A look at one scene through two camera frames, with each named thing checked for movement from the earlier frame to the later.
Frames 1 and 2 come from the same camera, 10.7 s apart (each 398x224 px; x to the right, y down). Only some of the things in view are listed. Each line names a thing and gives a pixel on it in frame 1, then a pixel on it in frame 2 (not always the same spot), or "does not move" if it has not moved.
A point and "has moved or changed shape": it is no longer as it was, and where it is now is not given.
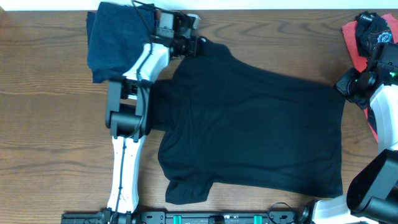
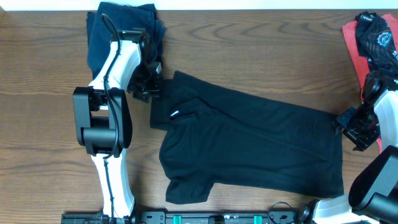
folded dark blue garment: [115, 35] does not move
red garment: [349, 32] does not move
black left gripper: [193, 45] → [147, 90]
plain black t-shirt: [224, 120] has moved or changed shape
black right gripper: [344, 87] → [354, 130]
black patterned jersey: [371, 29] does not move
